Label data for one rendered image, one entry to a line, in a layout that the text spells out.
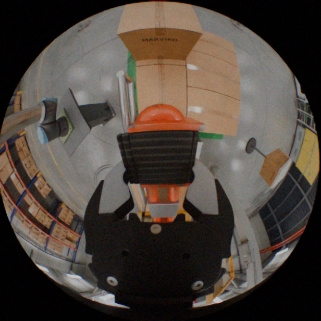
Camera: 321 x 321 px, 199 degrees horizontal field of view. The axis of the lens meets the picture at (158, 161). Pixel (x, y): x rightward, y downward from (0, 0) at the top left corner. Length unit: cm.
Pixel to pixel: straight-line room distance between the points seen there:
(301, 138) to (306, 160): 113
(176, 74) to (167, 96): 22
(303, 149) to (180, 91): 706
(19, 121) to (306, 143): 785
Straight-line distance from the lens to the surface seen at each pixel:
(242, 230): 139
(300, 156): 726
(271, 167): 183
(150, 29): 60
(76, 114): 87
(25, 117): 71
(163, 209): 20
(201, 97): 86
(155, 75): 83
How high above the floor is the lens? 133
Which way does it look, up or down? 57 degrees down
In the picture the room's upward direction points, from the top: 179 degrees counter-clockwise
